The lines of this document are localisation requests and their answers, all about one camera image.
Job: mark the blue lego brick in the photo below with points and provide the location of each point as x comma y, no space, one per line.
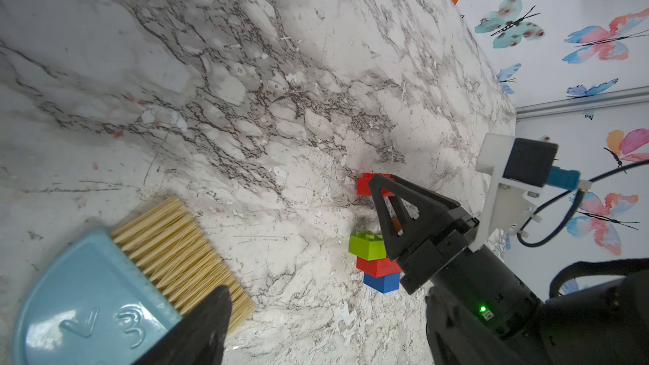
384,284

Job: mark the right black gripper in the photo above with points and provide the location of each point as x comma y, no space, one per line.
432,247

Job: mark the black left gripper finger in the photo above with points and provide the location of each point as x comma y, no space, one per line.
199,338

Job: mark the green lego brick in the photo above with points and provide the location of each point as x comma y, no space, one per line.
367,246

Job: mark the orange lego brick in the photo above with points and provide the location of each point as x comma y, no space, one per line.
397,225

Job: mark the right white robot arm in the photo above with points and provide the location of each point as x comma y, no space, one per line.
597,313

